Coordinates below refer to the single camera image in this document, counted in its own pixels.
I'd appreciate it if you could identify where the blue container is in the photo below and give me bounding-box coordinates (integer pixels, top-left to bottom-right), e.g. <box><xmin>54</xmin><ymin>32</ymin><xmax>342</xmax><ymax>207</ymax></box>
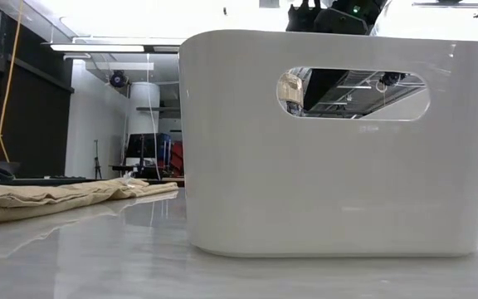
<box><xmin>158</xmin><ymin>132</ymin><xmax>173</xmax><ymax>167</ymax></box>

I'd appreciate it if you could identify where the black table frame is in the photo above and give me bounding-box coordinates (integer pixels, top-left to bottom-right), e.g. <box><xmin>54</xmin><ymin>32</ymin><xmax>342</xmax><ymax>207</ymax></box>
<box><xmin>0</xmin><ymin>176</ymin><xmax>99</xmax><ymax>187</ymax></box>

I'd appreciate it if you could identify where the grey wall shelf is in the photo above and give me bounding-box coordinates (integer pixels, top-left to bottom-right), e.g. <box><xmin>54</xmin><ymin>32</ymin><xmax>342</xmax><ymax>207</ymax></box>
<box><xmin>135</xmin><ymin>106</ymin><xmax>182</xmax><ymax>113</ymax></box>

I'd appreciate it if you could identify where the thin black tripod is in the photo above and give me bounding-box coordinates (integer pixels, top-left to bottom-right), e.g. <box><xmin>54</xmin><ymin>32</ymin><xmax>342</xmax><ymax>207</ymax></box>
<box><xmin>92</xmin><ymin>139</ymin><xmax>102</xmax><ymax>180</ymax></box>

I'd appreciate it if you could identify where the cork-lidded spice jar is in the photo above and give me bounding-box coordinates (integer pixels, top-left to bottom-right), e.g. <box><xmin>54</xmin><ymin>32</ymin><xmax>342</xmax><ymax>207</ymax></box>
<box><xmin>276</xmin><ymin>72</ymin><xmax>305</xmax><ymax>117</ymax></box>

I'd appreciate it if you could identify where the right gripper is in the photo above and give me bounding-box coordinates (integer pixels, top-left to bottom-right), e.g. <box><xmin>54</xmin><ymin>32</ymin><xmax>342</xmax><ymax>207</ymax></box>
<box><xmin>285</xmin><ymin>0</ymin><xmax>389</xmax><ymax>112</ymax></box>

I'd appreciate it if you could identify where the black ceiling spotlight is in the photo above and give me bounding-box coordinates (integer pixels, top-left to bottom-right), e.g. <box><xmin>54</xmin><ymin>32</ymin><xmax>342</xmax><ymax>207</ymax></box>
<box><xmin>378</xmin><ymin>71</ymin><xmax>406</xmax><ymax>86</ymax></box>
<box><xmin>109</xmin><ymin>70</ymin><xmax>130</xmax><ymax>89</ymax></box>

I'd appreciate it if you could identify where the white plastic bin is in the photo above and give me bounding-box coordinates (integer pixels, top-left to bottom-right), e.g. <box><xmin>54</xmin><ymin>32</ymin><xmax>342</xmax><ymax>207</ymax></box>
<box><xmin>178</xmin><ymin>28</ymin><xmax>478</xmax><ymax>258</ymax></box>

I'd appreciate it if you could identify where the ceiling track fixture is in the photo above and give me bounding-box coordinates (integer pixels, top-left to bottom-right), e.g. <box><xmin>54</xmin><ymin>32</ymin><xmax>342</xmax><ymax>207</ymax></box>
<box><xmin>412</xmin><ymin>0</ymin><xmax>478</xmax><ymax>18</ymax></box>

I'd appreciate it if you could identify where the white cylindrical column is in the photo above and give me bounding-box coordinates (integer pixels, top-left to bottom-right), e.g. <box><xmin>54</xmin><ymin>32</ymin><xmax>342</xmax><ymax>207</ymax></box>
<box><xmin>127</xmin><ymin>81</ymin><xmax>161</xmax><ymax>136</ymax></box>

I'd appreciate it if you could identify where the tan folded cloth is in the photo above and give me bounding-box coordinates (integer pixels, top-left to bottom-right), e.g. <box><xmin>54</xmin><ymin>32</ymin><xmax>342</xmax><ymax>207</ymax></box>
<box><xmin>0</xmin><ymin>177</ymin><xmax>180</xmax><ymax>228</ymax></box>

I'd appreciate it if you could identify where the long ceiling light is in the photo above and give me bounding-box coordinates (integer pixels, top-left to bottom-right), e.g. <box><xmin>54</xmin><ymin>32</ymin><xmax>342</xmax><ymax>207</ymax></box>
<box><xmin>50</xmin><ymin>43</ymin><xmax>145</xmax><ymax>54</ymax></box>

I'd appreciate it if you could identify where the red equipment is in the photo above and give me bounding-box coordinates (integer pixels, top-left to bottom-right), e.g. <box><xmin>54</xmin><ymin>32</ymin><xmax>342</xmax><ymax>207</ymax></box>
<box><xmin>170</xmin><ymin>140</ymin><xmax>185</xmax><ymax>178</ymax></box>

